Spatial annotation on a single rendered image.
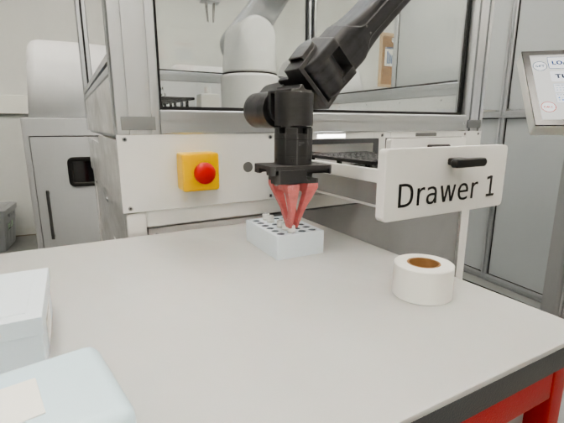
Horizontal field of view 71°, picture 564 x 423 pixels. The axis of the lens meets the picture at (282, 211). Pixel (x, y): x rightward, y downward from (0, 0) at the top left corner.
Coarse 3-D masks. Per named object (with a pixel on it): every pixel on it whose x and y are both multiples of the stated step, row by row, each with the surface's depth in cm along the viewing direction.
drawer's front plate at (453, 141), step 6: (390, 138) 100; (396, 138) 100; (402, 138) 101; (408, 138) 102; (414, 138) 103; (420, 138) 104; (426, 138) 105; (432, 138) 106; (438, 138) 107; (444, 138) 108; (450, 138) 109; (456, 138) 110; (462, 138) 112; (390, 144) 99; (396, 144) 100; (402, 144) 101; (408, 144) 102; (414, 144) 103; (420, 144) 104; (426, 144) 105; (450, 144) 110; (456, 144) 111; (462, 144) 112
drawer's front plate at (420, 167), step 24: (504, 144) 70; (384, 168) 57; (408, 168) 59; (432, 168) 62; (456, 168) 65; (480, 168) 68; (504, 168) 71; (384, 192) 58; (408, 192) 60; (432, 192) 63; (456, 192) 66; (480, 192) 69; (384, 216) 59; (408, 216) 61
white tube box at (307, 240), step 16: (256, 224) 67; (272, 224) 67; (304, 224) 67; (256, 240) 66; (272, 240) 61; (288, 240) 60; (304, 240) 61; (320, 240) 63; (272, 256) 61; (288, 256) 61
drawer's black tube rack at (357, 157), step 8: (336, 152) 91; (344, 152) 92; (352, 152) 91; (360, 152) 92; (368, 152) 91; (376, 152) 92; (344, 160) 75; (352, 160) 72; (360, 160) 71; (376, 168) 85
